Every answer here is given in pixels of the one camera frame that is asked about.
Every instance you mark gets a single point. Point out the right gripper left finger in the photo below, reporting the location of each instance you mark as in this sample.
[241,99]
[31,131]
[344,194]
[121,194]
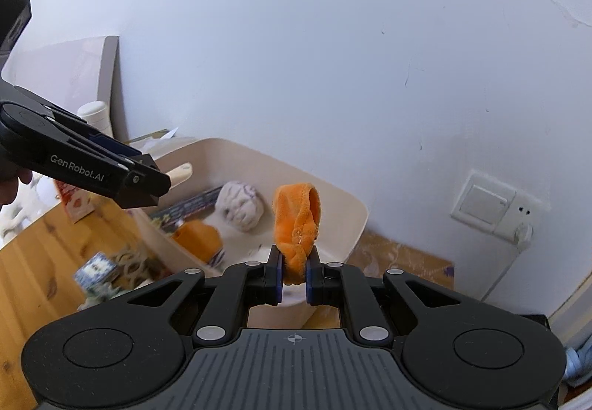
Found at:
[238,290]

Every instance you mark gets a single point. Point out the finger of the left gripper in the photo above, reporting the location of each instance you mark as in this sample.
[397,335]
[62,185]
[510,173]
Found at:
[128,191]
[83,149]

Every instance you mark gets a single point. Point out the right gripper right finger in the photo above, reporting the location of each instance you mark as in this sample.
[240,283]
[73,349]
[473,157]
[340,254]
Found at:
[345,287]

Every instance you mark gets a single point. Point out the orange fleece scrunchie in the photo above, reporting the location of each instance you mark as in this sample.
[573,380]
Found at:
[297,214]

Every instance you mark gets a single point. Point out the long black cardboard box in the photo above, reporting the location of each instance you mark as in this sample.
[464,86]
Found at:
[170,218]

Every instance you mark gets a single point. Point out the beige hair claw clip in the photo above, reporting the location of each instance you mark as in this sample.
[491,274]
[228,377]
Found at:
[134,266]

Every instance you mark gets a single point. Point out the blue white pocket tissue pack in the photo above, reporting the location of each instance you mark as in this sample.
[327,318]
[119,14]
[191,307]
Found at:
[96,271]

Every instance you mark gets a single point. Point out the green plaid scrunchie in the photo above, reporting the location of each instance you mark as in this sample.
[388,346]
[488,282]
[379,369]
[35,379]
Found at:
[100,293]

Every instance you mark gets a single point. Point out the person's hand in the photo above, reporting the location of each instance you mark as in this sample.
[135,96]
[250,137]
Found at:
[9,187]

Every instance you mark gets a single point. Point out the purple flower table mat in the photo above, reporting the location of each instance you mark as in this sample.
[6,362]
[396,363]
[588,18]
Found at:
[373,254]

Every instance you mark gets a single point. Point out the white sheep plush toy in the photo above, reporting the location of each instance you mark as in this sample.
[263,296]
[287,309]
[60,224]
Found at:
[31,203]

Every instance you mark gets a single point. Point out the white thermos bottle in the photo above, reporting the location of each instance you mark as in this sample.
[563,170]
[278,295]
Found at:
[97,115]

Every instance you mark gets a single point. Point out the red milk carton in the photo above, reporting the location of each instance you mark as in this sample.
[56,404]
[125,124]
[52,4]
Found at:
[76,202]

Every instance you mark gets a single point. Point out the olive tissue box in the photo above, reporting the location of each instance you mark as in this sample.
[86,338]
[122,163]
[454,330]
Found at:
[146,143]

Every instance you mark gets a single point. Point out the white wall socket switch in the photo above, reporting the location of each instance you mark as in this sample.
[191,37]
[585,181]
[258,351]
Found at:
[496,208]

